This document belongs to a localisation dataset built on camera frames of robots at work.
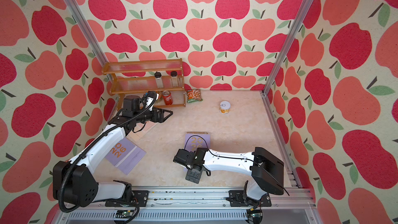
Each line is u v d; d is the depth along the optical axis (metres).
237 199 0.73
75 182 0.41
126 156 0.88
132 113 0.63
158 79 0.97
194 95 1.15
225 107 1.05
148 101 0.72
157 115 0.72
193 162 0.57
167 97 1.04
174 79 0.98
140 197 0.75
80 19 0.82
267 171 0.41
